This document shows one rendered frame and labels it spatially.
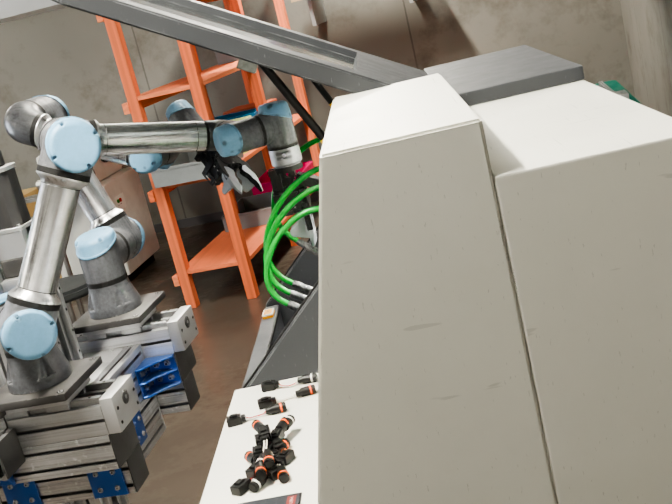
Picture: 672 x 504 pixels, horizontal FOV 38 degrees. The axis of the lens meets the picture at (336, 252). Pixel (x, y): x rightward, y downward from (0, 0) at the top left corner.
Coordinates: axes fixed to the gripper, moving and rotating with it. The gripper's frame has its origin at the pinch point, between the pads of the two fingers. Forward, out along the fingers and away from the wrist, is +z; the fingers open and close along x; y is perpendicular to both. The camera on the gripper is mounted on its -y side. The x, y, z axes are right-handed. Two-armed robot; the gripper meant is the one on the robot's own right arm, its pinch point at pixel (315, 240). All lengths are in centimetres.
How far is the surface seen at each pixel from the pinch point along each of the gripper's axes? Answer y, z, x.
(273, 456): 9, 19, 76
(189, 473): 89, 118, -134
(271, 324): 18.5, 23.3, -13.6
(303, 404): 5, 20, 52
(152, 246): 186, 105, -534
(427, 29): -72, -8, -620
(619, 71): -220, 61, -600
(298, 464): 5, 20, 77
